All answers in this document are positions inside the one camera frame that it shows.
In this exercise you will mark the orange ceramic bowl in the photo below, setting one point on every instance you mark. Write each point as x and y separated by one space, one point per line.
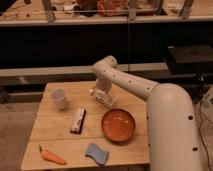
118 125

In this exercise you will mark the black box on right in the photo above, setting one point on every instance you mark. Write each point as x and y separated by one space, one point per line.
190 59

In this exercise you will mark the orange toy carrot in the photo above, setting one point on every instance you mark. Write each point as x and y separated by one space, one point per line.
49 156

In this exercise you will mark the translucent plastic cup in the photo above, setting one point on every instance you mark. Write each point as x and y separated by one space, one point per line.
59 98

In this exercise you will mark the long wooden shelf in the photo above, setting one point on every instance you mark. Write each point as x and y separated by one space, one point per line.
92 12

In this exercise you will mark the brown white chocolate bar box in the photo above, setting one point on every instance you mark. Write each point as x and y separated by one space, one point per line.
78 119

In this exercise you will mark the white plastic bottle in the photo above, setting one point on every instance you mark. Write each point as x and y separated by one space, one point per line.
108 102

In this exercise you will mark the orange object on shelf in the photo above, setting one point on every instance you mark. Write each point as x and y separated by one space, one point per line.
112 7

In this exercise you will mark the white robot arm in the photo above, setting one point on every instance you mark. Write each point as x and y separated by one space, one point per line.
172 133

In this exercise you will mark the blue sponge cloth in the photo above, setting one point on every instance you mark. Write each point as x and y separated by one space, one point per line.
97 154

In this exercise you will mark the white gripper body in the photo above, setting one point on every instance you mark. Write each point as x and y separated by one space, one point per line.
101 92

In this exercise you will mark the wooden table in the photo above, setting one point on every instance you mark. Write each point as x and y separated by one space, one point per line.
52 127

